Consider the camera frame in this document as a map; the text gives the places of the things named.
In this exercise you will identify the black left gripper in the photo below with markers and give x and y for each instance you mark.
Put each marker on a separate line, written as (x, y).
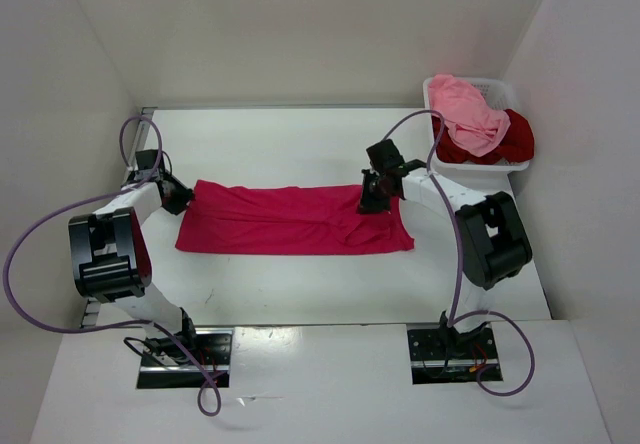
(184, 194)

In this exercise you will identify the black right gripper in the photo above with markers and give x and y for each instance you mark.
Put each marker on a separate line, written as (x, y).
(368, 205)

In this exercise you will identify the magenta t shirt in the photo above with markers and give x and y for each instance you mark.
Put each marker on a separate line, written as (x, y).
(289, 221)

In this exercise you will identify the light pink t shirt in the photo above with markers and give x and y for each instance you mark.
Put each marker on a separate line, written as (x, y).
(471, 123)

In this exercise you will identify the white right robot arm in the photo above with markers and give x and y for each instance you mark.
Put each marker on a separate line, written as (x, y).
(490, 239)

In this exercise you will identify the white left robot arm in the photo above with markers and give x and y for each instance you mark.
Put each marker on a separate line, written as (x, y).
(111, 263)

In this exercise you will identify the white plastic basket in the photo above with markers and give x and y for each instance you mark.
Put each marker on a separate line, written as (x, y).
(498, 96)

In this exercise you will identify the dark red t shirt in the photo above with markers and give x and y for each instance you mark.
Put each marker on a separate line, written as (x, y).
(517, 146)

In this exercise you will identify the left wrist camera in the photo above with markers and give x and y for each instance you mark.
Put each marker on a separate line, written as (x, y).
(148, 159)

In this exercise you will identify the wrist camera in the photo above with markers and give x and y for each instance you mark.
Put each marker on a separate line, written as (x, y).
(148, 159)
(384, 155)

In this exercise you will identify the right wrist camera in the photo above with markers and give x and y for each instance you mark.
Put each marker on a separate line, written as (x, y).
(384, 155)

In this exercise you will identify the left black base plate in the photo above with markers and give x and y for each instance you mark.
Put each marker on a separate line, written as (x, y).
(157, 370)

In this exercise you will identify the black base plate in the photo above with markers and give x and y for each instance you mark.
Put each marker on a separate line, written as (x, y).
(157, 370)
(433, 361)

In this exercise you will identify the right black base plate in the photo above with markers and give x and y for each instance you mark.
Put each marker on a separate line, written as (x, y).
(433, 361)

